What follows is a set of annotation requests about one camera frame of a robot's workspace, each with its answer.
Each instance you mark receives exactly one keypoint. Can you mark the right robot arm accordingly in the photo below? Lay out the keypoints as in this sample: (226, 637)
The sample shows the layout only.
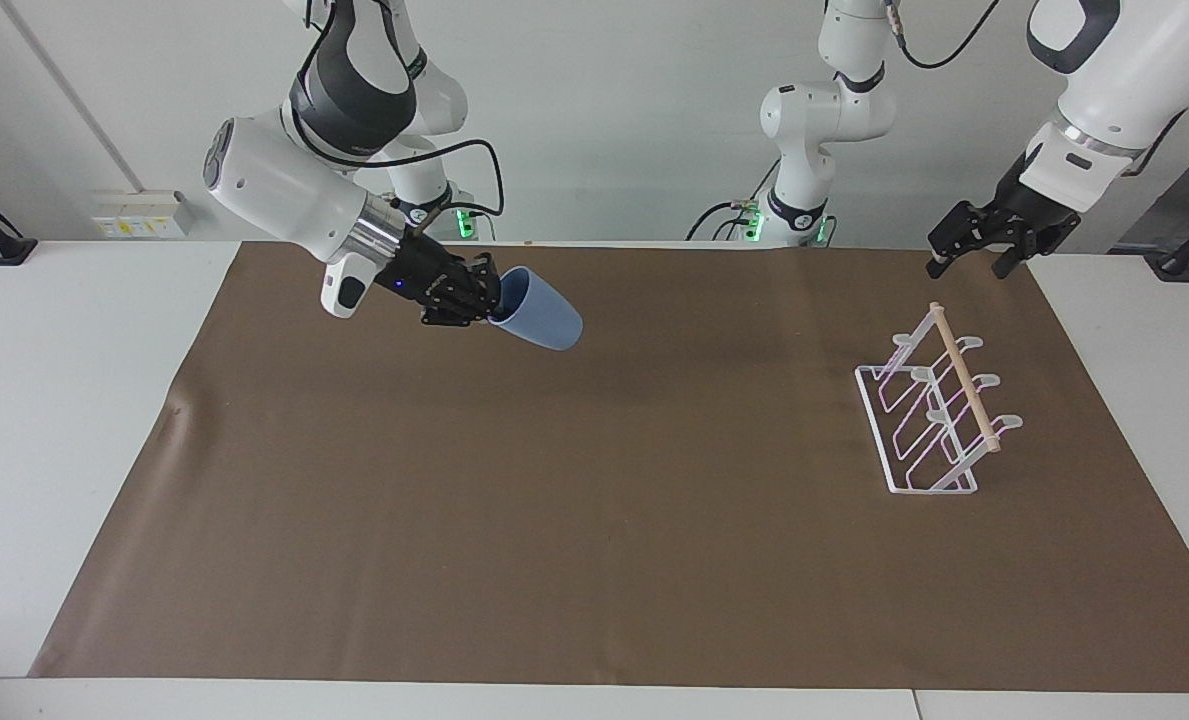
(284, 180)

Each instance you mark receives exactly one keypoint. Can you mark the blue cup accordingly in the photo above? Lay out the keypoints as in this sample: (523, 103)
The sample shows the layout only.
(542, 312)

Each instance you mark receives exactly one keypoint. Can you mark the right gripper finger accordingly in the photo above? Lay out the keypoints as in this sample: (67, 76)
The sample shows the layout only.
(481, 276)
(454, 312)

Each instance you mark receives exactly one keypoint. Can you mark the white wall socket box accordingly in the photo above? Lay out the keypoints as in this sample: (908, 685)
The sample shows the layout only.
(139, 214)

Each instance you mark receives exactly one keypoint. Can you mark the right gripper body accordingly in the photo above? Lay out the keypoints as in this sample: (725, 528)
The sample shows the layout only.
(420, 268)

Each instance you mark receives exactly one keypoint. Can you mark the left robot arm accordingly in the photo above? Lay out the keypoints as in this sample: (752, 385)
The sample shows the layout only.
(814, 110)

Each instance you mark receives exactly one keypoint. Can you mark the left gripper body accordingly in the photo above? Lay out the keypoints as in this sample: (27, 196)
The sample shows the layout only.
(1036, 215)

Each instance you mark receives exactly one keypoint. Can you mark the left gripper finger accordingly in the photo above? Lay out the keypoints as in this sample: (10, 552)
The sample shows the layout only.
(1013, 256)
(962, 236)

